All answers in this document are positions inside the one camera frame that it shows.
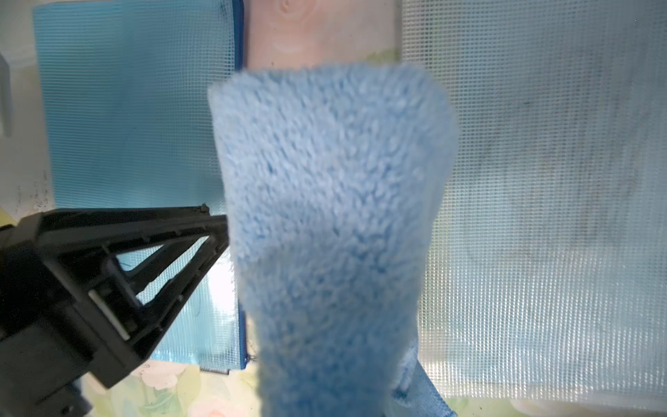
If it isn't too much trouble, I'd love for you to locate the light blue cleaning cloth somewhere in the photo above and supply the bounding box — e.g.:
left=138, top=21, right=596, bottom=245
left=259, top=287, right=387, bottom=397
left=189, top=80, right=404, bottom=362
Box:
left=208, top=64, right=459, bottom=416

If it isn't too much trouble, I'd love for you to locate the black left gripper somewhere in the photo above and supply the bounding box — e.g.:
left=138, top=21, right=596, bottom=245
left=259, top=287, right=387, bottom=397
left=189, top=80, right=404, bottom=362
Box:
left=1, top=206, right=229, bottom=416

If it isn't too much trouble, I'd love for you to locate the clear grey document bag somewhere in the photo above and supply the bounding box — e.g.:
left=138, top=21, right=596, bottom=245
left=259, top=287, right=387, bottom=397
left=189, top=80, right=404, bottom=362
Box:
left=401, top=1, right=666, bottom=413

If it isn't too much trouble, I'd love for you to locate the blue mesh document bag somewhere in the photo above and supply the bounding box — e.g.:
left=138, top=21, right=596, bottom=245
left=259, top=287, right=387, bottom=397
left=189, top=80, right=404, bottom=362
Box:
left=32, top=0, right=249, bottom=372

